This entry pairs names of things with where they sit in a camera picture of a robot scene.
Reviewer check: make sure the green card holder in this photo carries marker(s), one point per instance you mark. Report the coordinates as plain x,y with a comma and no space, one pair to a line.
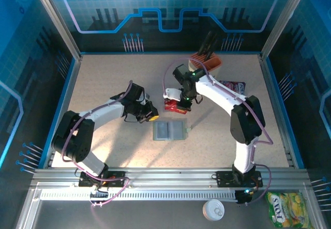
178,132

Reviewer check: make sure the silver tin can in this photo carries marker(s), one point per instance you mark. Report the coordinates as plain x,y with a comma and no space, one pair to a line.
213,209

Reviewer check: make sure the pink candy bag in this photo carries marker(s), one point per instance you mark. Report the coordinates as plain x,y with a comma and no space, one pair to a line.
236,86

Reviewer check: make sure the aluminium side rail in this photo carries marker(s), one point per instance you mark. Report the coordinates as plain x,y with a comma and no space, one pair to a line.
74,71
265,71

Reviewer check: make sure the black controller box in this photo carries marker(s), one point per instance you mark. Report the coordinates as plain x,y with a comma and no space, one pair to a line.
243,198

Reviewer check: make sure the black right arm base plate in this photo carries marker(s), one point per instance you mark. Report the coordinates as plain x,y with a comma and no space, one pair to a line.
223,178

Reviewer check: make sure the aluminium corner post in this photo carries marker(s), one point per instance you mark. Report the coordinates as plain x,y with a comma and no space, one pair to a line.
57,19
284,19

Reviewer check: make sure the yellow green candy bag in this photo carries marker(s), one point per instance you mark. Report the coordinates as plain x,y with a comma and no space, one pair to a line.
287,211

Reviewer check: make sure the aluminium front beam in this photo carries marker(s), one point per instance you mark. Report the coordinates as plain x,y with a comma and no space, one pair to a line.
168,177

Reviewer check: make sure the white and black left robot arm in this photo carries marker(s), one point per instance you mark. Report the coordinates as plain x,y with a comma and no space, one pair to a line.
106,110

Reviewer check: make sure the clear plastic tray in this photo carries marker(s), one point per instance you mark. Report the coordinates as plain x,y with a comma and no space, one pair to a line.
171,111

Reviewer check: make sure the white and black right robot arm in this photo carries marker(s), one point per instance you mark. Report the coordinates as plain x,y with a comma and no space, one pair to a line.
219,89

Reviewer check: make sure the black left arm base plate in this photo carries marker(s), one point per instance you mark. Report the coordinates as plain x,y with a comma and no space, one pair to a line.
116,180

